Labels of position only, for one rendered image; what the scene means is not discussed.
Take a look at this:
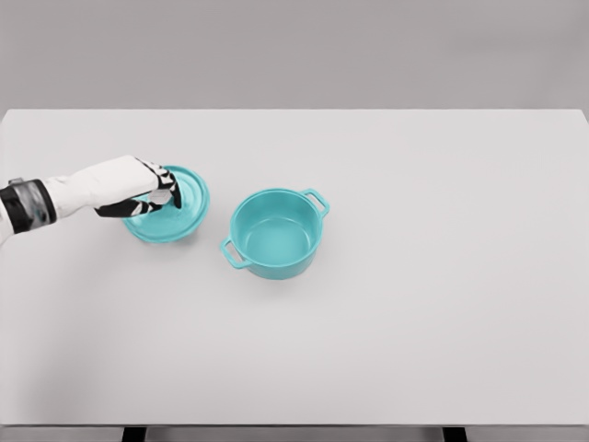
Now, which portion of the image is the teal pot with handles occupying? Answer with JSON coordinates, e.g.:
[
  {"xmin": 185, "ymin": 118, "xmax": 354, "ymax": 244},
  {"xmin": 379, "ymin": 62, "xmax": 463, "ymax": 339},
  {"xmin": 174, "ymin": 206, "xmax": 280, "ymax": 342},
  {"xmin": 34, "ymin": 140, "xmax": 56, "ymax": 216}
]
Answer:
[{"xmin": 219, "ymin": 187, "xmax": 331, "ymax": 281}]

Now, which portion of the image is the teal pot lid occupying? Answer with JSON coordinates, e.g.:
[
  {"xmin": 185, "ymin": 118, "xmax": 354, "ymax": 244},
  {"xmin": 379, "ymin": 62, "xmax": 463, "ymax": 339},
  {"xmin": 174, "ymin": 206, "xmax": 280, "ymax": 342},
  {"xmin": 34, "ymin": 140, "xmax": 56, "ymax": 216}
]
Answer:
[{"xmin": 121, "ymin": 165, "xmax": 211, "ymax": 244}]

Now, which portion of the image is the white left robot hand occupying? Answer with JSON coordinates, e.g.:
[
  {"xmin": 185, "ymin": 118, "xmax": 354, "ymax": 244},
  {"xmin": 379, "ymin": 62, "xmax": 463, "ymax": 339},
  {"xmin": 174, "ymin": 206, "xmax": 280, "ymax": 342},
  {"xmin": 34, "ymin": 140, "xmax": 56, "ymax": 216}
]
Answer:
[{"xmin": 76, "ymin": 155, "xmax": 182, "ymax": 219}]

